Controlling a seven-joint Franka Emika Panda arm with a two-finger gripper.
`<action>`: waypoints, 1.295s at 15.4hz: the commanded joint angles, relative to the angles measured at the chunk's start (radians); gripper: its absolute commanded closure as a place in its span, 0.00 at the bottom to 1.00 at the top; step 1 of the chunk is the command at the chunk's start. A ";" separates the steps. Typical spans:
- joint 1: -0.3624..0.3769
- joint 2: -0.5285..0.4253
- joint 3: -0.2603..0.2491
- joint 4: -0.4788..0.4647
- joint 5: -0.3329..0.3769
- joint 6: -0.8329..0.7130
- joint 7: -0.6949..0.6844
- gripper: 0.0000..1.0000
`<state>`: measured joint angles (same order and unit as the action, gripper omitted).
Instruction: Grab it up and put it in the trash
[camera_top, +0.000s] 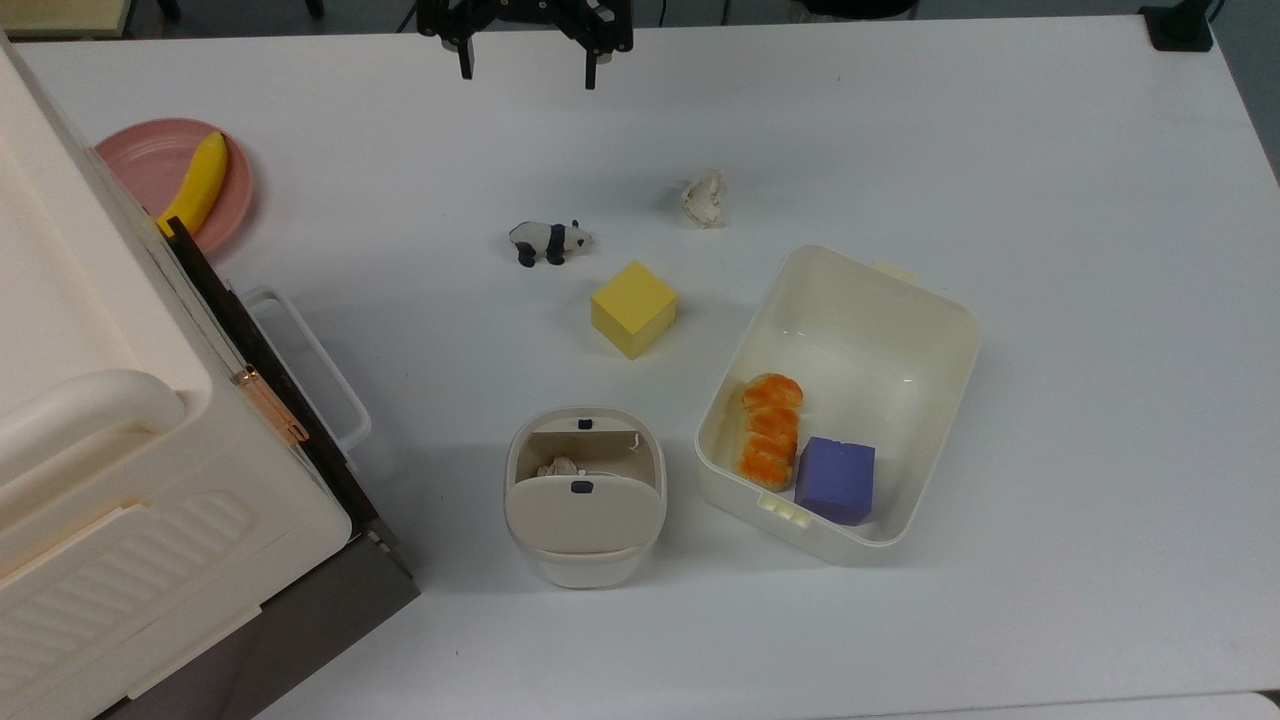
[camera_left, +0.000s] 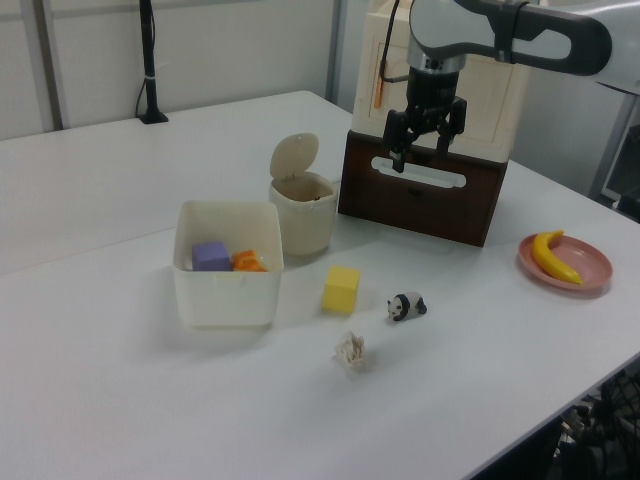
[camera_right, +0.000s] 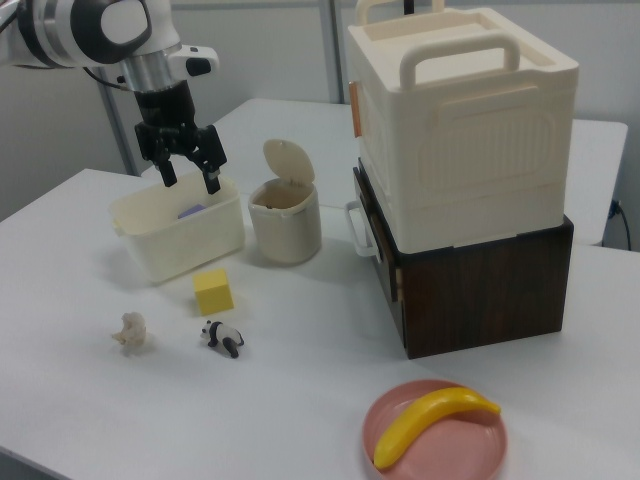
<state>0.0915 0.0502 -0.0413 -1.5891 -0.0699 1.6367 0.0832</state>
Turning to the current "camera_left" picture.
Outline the yellow toy banana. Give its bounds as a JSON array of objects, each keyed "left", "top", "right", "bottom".
[{"left": 530, "top": 229, "right": 585, "bottom": 286}]

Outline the black pole stand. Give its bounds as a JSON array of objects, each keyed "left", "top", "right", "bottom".
[{"left": 137, "top": 0, "right": 170, "bottom": 125}]

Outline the white paper ball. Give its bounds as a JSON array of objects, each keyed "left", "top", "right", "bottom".
[{"left": 332, "top": 330, "right": 367, "bottom": 377}]

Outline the orange toy piece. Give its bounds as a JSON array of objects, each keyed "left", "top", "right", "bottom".
[{"left": 230, "top": 249, "right": 269, "bottom": 274}]

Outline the black white panda figurine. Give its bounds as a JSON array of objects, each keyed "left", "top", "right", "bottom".
[{"left": 385, "top": 291, "right": 429, "bottom": 324}]

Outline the dark brown wooden drawer box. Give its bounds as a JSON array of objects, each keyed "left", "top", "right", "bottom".
[{"left": 337, "top": 130, "right": 509, "bottom": 249}]

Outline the black cable on pole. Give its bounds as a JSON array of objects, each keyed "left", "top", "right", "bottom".
[{"left": 134, "top": 74, "right": 149, "bottom": 120}]

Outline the pink plate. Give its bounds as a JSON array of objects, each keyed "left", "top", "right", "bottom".
[{"left": 517, "top": 233, "right": 614, "bottom": 297}]

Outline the beige trash can with lid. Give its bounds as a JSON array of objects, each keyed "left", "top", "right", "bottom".
[{"left": 268, "top": 132, "right": 340, "bottom": 258}]

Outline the grey metal frame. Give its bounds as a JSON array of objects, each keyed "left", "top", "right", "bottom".
[{"left": 589, "top": 79, "right": 640, "bottom": 222}]

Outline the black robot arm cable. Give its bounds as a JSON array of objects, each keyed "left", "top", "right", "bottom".
[{"left": 378, "top": 0, "right": 412, "bottom": 84}]

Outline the white drawer handle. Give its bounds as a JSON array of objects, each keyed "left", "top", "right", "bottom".
[{"left": 371, "top": 155, "right": 468, "bottom": 190}]

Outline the yellow foam block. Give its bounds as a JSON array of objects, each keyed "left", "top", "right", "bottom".
[{"left": 321, "top": 265, "right": 362, "bottom": 315}]

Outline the cream toy cabinet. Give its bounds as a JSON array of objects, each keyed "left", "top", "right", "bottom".
[{"left": 351, "top": 0, "right": 532, "bottom": 164}]

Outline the purple foam block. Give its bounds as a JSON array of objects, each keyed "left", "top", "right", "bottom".
[{"left": 191, "top": 241, "right": 233, "bottom": 273}]

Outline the white square plastic bin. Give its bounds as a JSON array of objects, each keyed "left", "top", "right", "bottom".
[{"left": 172, "top": 199, "right": 285, "bottom": 330}]

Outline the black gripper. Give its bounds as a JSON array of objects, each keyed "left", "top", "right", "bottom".
[{"left": 383, "top": 53, "right": 469, "bottom": 174}]

